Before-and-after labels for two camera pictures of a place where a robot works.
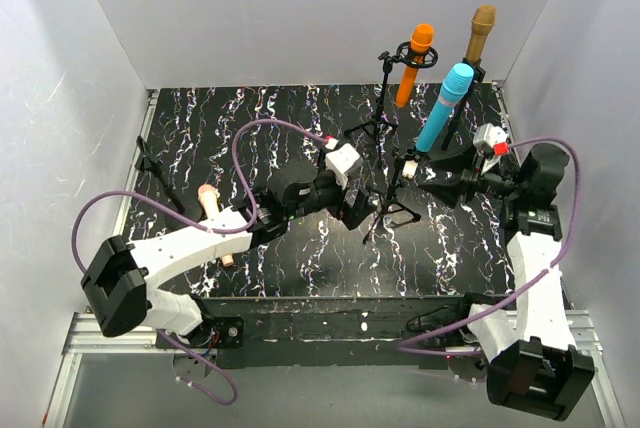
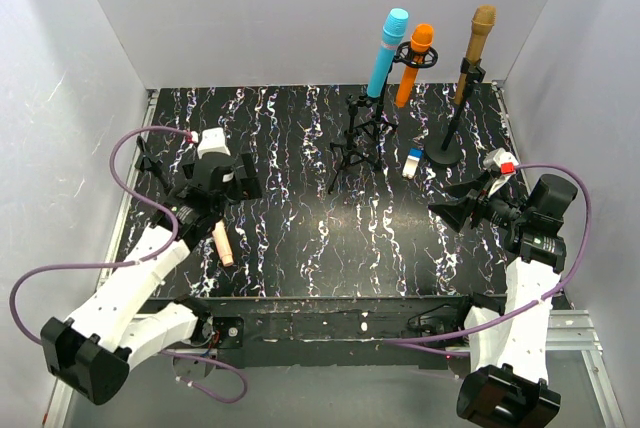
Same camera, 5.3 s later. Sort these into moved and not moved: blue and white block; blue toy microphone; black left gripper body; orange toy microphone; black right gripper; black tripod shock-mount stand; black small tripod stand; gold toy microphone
Moved: black small tripod stand; black right gripper; blue toy microphone; black left gripper body
Not moved: blue and white block; black tripod shock-mount stand; gold toy microphone; orange toy microphone
